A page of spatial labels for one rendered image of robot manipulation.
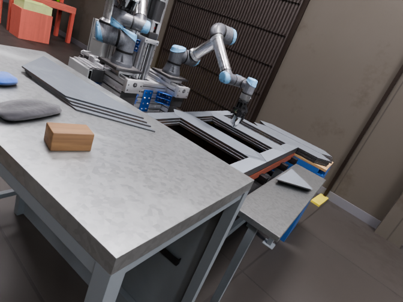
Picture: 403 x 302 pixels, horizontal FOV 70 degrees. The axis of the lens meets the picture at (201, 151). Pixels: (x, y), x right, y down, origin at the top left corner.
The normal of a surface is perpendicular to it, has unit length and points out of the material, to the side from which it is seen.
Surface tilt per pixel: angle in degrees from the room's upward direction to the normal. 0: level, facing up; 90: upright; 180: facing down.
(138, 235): 0
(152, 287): 90
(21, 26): 90
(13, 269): 0
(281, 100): 90
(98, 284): 90
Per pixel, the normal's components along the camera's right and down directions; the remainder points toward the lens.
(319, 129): -0.61, 0.08
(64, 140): 0.61, 0.50
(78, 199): 0.35, -0.87
